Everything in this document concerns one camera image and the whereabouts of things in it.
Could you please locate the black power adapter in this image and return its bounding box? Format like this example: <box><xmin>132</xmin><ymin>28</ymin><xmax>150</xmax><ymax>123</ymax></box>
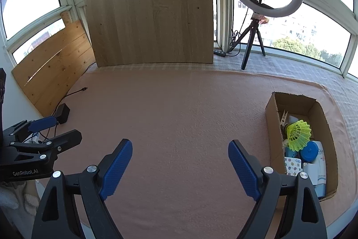
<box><xmin>54</xmin><ymin>103</ymin><xmax>70</xmax><ymax>125</ymax></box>

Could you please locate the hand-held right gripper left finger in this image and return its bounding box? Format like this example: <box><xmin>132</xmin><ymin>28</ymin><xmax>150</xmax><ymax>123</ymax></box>
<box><xmin>31</xmin><ymin>139</ymin><xmax>133</xmax><ymax>239</ymax></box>

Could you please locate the pink fleece blanket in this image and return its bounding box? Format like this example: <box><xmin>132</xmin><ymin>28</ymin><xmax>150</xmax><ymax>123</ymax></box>
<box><xmin>36</xmin><ymin>64</ymin><xmax>350</xmax><ymax>239</ymax></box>

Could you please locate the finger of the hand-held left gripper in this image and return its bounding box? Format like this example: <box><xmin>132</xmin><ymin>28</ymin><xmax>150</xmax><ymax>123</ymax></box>
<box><xmin>10</xmin><ymin>129</ymin><xmax>83</xmax><ymax>169</ymax></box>
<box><xmin>3</xmin><ymin>116</ymin><xmax>58</xmax><ymax>142</ymax></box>

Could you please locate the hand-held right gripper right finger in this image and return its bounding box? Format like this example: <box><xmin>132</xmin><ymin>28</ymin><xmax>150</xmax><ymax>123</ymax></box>
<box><xmin>228</xmin><ymin>140</ymin><xmax>328</xmax><ymax>239</ymax></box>

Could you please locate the black cable with connector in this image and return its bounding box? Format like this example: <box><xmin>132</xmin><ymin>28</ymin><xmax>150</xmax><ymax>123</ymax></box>
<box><xmin>57</xmin><ymin>86</ymin><xmax>88</xmax><ymax>111</ymax></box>

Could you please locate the yellow plastic shuttlecock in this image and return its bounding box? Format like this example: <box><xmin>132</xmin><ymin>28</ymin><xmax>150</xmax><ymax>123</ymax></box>
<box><xmin>285</xmin><ymin>120</ymin><xmax>312</xmax><ymax>152</ymax></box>

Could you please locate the blue round tape measure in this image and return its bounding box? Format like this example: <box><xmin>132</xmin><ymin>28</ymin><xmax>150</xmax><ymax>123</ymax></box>
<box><xmin>300</xmin><ymin>142</ymin><xmax>318</xmax><ymax>162</ymax></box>

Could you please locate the white fuzzy slipper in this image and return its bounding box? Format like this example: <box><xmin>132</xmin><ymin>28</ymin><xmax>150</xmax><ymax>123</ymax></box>
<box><xmin>22</xmin><ymin>181</ymin><xmax>41</xmax><ymax>215</ymax></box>
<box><xmin>0</xmin><ymin>186</ymin><xmax>20</xmax><ymax>210</ymax></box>

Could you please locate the pine plank panel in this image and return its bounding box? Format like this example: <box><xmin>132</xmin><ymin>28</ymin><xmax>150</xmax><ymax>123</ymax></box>
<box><xmin>12</xmin><ymin>11</ymin><xmax>97</xmax><ymax>118</ymax></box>

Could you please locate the cardboard box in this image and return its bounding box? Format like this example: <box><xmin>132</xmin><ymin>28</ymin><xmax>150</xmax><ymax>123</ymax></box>
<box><xmin>265</xmin><ymin>91</ymin><xmax>339</xmax><ymax>202</ymax></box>

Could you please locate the white tube with blue cap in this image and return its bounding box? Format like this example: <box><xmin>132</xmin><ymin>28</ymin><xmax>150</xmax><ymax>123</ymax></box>
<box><xmin>312</xmin><ymin>140</ymin><xmax>327</xmax><ymax>199</ymax></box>

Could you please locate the wooden clothespin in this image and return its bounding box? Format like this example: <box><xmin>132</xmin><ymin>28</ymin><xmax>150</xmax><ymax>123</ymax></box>
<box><xmin>279</xmin><ymin>110</ymin><xmax>290</xmax><ymax>127</ymax></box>

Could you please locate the star patterned pouch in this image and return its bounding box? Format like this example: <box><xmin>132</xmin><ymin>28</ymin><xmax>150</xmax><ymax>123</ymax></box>
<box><xmin>284</xmin><ymin>156</ymin><xmax>303</xmax><ymax>176</ymax></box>

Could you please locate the white power strip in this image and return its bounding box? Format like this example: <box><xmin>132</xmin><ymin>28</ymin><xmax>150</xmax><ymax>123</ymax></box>
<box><xmin>24</xmin><ymin>133</ymin><xmax>47</xmax><ymax>144</ymax></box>

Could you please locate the black ring light cable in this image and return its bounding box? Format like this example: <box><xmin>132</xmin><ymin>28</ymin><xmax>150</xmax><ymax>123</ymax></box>
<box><xmin>225</xmin><ymin>4</ymin><xmax>252</xmax><ymax>57</ymax></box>

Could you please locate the oak wooden board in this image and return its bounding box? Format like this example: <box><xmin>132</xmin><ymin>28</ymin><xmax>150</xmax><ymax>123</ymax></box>
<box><xmin>84</xmin><ymin>0</ymin><xmax>215</xmax><ymax>68</ymax></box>

